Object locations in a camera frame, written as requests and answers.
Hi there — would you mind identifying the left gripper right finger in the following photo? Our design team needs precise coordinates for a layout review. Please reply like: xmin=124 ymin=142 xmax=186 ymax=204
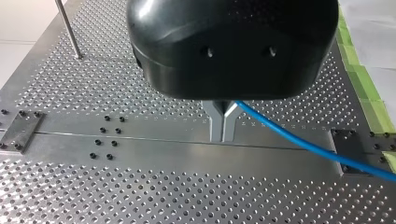
xmin=221 ymin=102 xmax=241 ymax=144

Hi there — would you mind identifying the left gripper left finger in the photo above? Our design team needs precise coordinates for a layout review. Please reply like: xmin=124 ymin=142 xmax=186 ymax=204
xmin=201 ymin=99 xmax=224 ymax=144

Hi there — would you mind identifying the blue cable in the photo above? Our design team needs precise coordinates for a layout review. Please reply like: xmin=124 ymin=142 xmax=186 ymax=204
xmin=234 ymin=100 xmax=396 ymax=184

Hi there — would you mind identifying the metal post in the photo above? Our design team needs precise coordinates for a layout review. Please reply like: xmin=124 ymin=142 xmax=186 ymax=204
xmin=54 ymin=0 xmax=84 ymax=61

